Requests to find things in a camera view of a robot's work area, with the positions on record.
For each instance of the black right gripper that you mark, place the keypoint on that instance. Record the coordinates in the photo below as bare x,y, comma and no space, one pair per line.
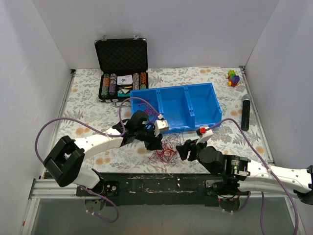
191,149

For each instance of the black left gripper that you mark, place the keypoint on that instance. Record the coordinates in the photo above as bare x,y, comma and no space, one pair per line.
151,138

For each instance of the black handheld microphone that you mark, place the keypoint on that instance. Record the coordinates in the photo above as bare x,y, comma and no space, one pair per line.
246,101

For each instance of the black metal base rail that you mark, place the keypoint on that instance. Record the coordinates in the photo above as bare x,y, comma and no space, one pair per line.
126,189

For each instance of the blue three-compartment plastic bin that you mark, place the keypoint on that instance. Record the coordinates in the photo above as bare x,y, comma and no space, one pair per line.
185,107

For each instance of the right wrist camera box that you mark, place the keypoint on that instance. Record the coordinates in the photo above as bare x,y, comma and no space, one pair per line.
204,133

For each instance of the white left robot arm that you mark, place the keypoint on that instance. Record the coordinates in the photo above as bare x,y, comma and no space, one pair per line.
64,162

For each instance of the floral patterned table mat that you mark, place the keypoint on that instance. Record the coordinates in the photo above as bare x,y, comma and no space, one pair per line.
84,114

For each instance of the colourful toy block train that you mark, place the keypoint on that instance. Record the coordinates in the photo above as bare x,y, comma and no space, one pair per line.
233,78

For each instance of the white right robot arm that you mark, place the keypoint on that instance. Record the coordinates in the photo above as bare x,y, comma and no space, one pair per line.
240,174

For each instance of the black poker chip case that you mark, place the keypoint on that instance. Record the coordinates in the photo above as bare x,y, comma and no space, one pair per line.
123,64

